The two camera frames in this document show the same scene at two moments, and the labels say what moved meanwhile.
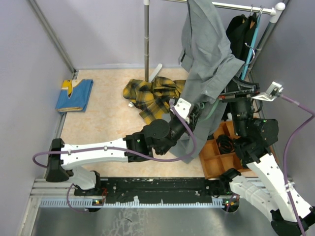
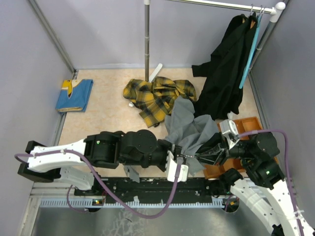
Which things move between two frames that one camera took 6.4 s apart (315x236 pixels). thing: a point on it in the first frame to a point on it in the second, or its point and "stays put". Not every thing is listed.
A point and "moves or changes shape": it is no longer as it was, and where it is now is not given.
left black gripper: (193, 118) to (176, 150)
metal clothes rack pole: (146, 19) stays put
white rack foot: (155, 72) stays put
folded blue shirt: (74, 95) stays put
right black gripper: (238, 89) to (214, 150)
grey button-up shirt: (209, 60) moves or changes shape
